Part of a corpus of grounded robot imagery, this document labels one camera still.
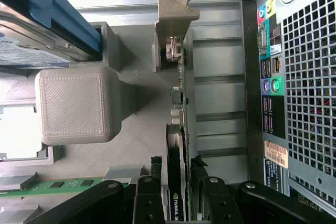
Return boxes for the green RAM stick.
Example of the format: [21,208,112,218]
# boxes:
[0,177,106,199]

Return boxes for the grey printed parts rack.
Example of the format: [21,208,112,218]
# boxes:
[0,21,195,224]

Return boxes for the CPU chip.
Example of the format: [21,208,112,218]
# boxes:
[0,105,40,159]

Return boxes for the black open PC case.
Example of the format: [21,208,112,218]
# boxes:
[237,0,336,216]

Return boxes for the hard disk in blue caddy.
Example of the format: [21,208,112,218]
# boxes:
[0,0,102,70]

